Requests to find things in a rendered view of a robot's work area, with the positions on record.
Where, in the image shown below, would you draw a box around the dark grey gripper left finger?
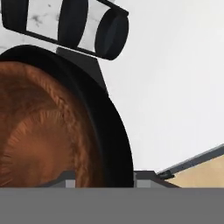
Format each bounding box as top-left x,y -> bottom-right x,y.
37,170 -> 77,189

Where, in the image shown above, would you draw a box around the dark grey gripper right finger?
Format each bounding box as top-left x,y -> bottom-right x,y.
134,170 -> 180,189

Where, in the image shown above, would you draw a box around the brown bowl with black outside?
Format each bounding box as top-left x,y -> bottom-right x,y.
0,44 -> 135,189

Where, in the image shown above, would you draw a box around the tan cupboard front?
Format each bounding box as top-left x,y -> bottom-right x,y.
157,143 -> 224,189

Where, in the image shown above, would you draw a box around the small dark cupboard handle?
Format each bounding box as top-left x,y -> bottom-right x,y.
157,171 -> 176,180

